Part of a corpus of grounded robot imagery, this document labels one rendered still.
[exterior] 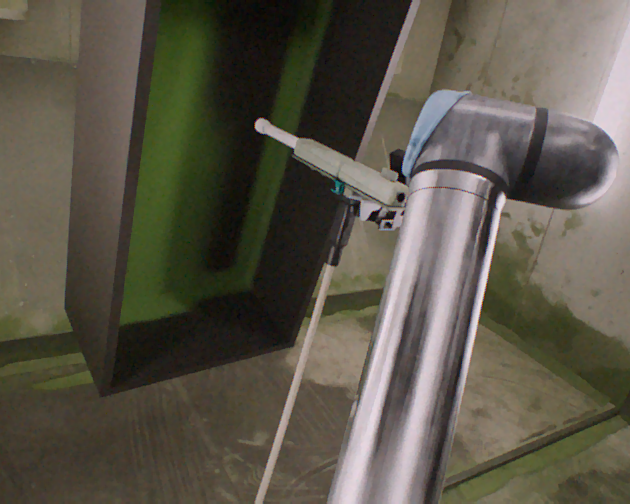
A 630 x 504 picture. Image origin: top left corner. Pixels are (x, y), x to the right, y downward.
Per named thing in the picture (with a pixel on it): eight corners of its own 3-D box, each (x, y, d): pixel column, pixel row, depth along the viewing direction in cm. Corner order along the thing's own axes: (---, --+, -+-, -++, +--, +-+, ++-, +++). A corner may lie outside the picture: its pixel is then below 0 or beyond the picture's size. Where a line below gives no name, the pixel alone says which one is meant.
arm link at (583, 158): (668, 123, 57) (542, 147, 123) (549, 101, 59) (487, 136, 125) (633, 228, 60) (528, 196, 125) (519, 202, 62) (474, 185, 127)
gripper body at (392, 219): (377, 230, 109) (414, 230, 117) (391, 191, 106) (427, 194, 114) (353, 215, 114) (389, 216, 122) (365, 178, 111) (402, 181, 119)
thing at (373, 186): (378, 290, 103) (416, 179, 95) (361, 292, 100) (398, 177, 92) (252, 199, 137) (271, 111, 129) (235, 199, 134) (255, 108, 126)
